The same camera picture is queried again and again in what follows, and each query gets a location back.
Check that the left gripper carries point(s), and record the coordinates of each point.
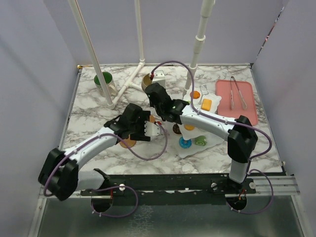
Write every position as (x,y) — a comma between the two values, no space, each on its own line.
(144,116)

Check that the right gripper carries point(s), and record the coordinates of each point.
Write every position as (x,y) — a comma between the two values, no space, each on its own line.
(160,86)

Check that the beige ceramic cup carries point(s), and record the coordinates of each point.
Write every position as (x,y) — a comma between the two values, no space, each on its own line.
(146,81)

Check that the chocolate donut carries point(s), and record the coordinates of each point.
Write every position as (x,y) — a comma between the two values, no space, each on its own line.
(176,129)

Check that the orange cookie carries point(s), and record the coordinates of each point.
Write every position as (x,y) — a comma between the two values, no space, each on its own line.
(196,94)

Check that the yellow round biscuit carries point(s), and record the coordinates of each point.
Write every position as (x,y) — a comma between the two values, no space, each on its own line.
(189,127)

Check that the blue frosted donut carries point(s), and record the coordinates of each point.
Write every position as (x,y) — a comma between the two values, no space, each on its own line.
(185,144)

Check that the white tiered serving stand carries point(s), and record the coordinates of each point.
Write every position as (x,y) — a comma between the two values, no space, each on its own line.
(212,139)

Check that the pink serving tray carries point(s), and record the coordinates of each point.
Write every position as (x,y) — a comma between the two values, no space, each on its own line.
(237,100)

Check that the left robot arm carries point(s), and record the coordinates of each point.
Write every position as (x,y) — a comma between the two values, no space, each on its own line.
(60,172)

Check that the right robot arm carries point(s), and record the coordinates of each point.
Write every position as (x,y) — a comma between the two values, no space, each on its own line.
(239,133)

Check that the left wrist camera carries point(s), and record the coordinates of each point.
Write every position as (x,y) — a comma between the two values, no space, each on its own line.
(152,129)

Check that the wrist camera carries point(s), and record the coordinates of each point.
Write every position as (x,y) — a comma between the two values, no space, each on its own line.
(159,77)
(152,129)

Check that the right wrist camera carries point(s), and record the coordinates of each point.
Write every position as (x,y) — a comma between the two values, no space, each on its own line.
(159,77)

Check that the white pvc frame middle pole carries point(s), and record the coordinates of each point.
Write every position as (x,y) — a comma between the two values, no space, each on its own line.
(129,82)

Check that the white pvc frame pole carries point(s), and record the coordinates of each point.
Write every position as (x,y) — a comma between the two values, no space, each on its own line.
(206,9)
(129,82)
(88,43)

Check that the white pvc frame right pole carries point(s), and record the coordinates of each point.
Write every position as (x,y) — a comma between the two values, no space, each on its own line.
(206,9)

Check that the white pvc frame left pole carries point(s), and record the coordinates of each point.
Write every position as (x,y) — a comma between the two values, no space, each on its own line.
(88,43)

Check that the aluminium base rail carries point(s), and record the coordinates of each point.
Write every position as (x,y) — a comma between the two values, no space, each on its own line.
(218,185)

